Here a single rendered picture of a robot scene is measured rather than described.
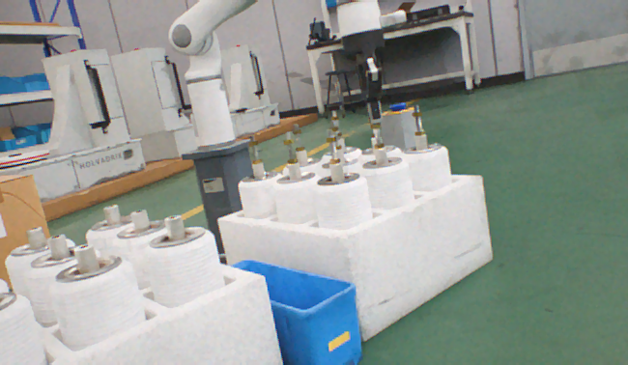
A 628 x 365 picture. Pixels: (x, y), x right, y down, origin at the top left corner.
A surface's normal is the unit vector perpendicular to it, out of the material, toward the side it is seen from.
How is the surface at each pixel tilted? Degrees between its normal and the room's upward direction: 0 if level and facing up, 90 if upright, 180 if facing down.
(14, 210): 90
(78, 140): 90
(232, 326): 90
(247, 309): 90
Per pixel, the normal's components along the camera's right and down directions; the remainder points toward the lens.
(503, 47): -0.39, 0.25
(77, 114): 0.90, -0.09
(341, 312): 0.66, 0.06
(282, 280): -0.74, 0.22
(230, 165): 0.34, 0.11
